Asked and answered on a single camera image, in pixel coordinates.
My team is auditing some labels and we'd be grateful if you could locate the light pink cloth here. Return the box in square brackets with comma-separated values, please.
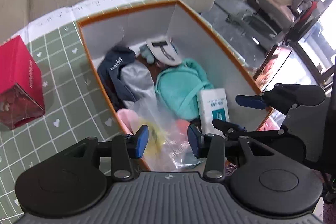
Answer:
[117, 109, 142, 135]

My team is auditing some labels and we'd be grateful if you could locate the white teal tissue pack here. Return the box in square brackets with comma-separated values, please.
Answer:
[197, 88, 230, 136]

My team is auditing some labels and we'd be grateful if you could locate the clear plastic zip bag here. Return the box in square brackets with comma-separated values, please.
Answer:
[130, 99, 205, 172]

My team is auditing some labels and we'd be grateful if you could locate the salmon soft ball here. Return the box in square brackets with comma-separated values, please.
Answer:
[173, 119, 190, 139]

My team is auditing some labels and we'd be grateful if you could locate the navy blue fabric bag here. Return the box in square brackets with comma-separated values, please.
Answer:
[97, 46, 136, 111]

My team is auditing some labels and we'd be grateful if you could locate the silver fabric pouch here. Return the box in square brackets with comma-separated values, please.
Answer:
[120, 60, 156, 109]

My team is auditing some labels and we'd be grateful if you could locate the teal fabric backpack pouch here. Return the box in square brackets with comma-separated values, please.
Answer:
[155, 59, 214, 121]

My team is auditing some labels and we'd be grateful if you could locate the brown fabric pouch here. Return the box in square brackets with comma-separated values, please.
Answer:
[136, 55, 168, 69]

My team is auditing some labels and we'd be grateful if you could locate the smartphone on stand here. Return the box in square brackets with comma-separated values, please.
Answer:
[253, 44, 293, 91]

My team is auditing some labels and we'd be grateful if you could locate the orange white cardboard box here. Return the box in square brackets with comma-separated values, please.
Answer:
[77, 1, 271, 171]

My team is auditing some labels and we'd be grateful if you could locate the green grid tablecloth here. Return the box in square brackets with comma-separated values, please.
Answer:
[0, 0, 258, 224]

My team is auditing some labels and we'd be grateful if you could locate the pink grey office chair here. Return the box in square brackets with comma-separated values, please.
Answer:
[226, 0, 316, 42]

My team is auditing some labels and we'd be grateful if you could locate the red transparent cube box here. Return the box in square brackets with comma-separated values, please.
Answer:
[0, 36, 45, 130]

